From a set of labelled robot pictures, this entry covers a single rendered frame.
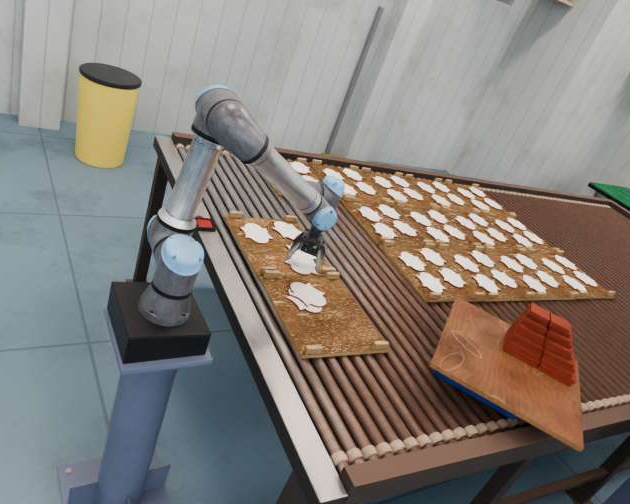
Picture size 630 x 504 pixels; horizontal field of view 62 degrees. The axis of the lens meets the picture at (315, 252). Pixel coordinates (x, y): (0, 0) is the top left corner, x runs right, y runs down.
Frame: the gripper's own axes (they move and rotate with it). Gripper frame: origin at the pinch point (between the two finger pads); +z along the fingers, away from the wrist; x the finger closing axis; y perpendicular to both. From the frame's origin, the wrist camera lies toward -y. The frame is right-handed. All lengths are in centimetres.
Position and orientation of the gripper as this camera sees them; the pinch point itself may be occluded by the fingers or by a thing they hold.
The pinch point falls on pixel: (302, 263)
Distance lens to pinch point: 189.1
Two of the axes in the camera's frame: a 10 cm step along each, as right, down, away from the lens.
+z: -3.3, 8.1, 4.8
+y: -1.5, 4.5, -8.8
